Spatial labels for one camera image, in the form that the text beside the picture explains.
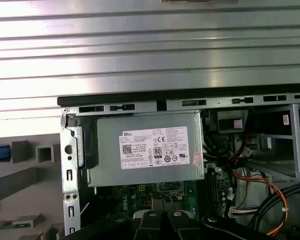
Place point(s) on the green motherboard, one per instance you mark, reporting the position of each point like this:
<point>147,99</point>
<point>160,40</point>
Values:
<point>140,197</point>

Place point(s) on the grey parts rack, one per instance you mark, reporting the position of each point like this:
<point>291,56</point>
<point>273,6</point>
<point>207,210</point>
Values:
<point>40,180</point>

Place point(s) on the black RAM slot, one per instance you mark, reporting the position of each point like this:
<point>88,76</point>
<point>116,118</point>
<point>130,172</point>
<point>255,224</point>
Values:
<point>218,195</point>
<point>214,195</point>
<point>205,195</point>
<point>209,195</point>

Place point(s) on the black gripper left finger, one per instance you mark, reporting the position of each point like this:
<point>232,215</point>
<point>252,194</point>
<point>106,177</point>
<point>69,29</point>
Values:
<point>130,230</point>

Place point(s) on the metal socket cover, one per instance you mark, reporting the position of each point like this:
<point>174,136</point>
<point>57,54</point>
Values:
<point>184,192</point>

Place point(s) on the black PC case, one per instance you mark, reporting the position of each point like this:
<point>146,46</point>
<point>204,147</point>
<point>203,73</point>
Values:
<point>70,175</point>

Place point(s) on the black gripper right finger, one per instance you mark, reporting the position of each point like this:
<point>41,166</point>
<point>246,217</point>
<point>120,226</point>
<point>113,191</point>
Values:
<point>190,230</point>

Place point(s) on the metal drive cage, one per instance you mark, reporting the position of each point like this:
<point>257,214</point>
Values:
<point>296,140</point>

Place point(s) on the grey power supply unit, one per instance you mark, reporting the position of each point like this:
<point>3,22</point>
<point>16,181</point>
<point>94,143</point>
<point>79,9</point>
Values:
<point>105,155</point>

